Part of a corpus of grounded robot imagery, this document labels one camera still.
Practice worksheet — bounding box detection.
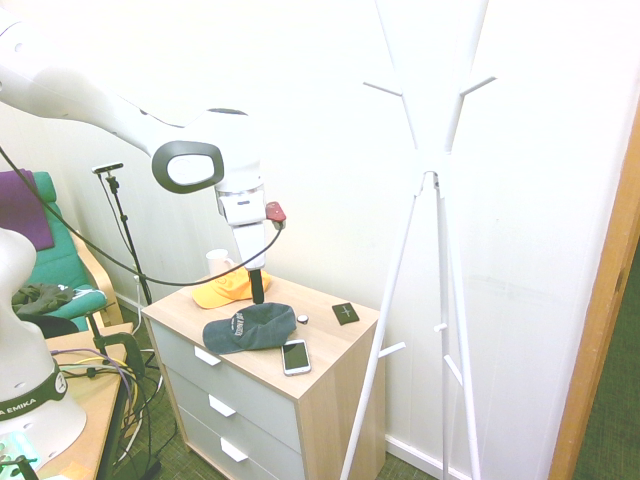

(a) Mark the purple cable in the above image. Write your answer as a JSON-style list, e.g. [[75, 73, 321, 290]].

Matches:
[[52, 347, 151, 416]]

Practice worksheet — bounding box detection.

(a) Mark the yellow cable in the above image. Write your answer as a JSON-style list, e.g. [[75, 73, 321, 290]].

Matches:
[[52, 353, 144, 436]]

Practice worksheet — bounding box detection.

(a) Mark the wooden door frame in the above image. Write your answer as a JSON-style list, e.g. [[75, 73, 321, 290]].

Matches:
[[548, 107, 640, 480]]

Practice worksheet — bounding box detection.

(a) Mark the dark blue cap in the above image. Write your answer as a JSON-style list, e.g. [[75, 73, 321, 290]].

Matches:
[[202, 302, 299, 355]]

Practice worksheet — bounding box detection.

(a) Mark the green armchair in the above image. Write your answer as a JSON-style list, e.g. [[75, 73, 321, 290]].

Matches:
[[0, 171, 121, 341]]

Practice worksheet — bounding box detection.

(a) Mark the black tripod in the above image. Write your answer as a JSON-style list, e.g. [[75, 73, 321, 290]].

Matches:
[[102, 172, 154, 306]]

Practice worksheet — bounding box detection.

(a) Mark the black metal clamp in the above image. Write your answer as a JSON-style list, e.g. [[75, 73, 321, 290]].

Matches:
[[84, 310, 146, 381]]

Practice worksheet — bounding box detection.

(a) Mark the white coat rack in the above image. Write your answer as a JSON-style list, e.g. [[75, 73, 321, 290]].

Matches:
[[339, 0, 499, 480]]

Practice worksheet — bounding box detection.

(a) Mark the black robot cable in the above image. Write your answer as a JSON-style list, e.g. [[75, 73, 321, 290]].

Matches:
[[0, 144, 286, 288]]

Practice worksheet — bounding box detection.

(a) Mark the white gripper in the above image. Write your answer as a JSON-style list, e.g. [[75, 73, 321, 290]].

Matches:
[[218, 187, 268, 306]]

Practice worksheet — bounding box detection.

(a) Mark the wooden dresser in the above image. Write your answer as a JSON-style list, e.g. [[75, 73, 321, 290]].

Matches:
[[141, 273, 389, 480]]

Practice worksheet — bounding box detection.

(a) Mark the dark green clothing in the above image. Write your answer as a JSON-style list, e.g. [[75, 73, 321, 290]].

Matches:
[[10, 282, 76, 319]]

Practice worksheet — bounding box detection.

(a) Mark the orange cap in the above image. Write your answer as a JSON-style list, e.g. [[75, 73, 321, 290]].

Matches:
[[192, 268, 274, 311]]

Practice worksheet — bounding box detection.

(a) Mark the purple cloth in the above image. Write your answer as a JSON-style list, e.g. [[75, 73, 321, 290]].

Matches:
[[0, 169, 55, 251]]

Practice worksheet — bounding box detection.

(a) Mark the white smartphone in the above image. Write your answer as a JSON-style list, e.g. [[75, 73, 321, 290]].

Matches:
[[280, 338, 313, 377]]

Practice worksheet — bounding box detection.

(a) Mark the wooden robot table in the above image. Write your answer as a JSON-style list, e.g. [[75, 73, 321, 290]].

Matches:
[[42, 322, 136, 480]]

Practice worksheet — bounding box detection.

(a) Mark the grey dresser drawer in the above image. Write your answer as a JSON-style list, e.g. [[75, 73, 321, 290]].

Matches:
[[177, 404, 306, 480], [163, 364, 305, 480], [148, 318, 304, 454]]

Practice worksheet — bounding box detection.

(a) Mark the white mug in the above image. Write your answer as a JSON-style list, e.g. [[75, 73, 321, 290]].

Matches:
[[205, 248, 236, 278]]

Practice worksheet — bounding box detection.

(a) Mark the red wrist camera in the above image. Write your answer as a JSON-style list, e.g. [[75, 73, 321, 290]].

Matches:
[[264, 201, 289, 232]]

